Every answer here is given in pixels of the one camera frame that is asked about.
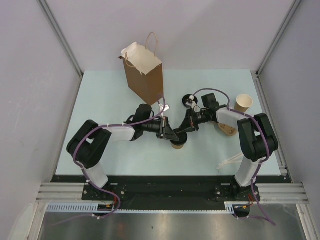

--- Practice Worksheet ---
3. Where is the brown paper bag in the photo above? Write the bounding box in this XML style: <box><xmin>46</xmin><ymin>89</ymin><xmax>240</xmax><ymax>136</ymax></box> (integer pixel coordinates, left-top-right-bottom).
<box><xmin>119</xmin><ymin>32</ymin><xmax>164</xmax><ymax>106</ymax></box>

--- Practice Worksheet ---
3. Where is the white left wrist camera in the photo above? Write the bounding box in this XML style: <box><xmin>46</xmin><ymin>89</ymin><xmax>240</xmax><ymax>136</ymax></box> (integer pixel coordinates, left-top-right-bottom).
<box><xmin>157</xmin><ymin>94</ymin><xmax>171</xmax><ymax>113</ymax></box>

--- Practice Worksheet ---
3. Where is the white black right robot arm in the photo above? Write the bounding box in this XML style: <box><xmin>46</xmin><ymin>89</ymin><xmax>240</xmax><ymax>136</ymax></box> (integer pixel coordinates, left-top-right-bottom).
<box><xmin>175</xmin><ymin>93</ymin><xmax>279</xmax><ymax>201</ymax></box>

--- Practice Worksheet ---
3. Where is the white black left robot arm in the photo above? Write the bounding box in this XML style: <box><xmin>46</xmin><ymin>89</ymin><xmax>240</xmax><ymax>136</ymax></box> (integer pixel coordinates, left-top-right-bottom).
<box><xmin>66</xmin><ymin>104</ymin><xmax>179</xmax><ymax>200</ymax></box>

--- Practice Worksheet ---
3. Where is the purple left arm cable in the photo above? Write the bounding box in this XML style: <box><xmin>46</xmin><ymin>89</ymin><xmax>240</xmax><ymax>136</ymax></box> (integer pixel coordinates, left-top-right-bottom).
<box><xmin>73</xmin><ymin>94</ymin><xmax>167</xmax><ymax>218</ymax></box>

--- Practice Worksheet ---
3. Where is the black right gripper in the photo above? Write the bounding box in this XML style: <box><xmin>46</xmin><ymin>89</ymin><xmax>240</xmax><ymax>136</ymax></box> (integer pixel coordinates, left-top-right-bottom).
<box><xmin>177</xmin><ymin>107</ymin><xmax>210</xmax><ymax>134</ymax></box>

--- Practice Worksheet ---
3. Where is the brown paper cup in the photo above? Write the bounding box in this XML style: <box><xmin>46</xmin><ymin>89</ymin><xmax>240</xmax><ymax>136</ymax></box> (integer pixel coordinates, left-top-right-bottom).
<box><xmin>171</xmin><ymin>142</ymin><xmax>184</xmax><ymax>150</ymax></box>
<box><xmin>234</xmin><ymin>93</ymin><xmax>253</xmax><ymax>113</ymax></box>

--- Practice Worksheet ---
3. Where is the white slotted cable duct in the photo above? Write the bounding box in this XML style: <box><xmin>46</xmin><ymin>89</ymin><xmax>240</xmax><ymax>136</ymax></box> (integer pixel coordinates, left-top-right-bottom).
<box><xmin>46</xmin><ymin>202</ymin><xmax>235</xmax><ymax>215</ymax></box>

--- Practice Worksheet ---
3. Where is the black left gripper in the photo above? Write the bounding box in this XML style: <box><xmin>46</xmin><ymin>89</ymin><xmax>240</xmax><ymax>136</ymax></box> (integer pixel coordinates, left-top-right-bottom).
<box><xmin>142</xmin><ymin>116</ymin><xmax>179</xmax><ymax>142</ymax></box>

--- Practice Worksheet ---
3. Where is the black plastic cup lid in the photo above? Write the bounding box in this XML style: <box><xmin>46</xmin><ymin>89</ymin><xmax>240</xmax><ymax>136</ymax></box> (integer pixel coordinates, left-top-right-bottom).
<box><xmin>182</xmin><ymin>94</ymin><xmax>198</xmax><ymax>109</ymax></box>

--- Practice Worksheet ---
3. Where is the brown cardboard cup carrier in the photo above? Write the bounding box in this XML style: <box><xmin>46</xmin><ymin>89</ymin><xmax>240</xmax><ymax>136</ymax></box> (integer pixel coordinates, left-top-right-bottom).
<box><xmin>217</xmin><ymin>123</ymin><xmax>238</xmax><ymax>137</ymax></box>

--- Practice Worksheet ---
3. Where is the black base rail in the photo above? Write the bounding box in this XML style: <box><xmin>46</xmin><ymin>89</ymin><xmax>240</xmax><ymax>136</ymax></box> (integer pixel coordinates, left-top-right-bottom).
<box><xmin>81</xmin><ymin>175</ymin><xmax>260</xmax><ymax>214</ymax></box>

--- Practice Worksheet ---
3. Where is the white wrapped straw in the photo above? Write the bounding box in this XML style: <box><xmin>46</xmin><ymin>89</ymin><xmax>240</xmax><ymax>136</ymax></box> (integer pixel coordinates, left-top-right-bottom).
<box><xmin>216</xmin><ymin>153</ymin><xmax>244</xmax><ymax>172</ymax></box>

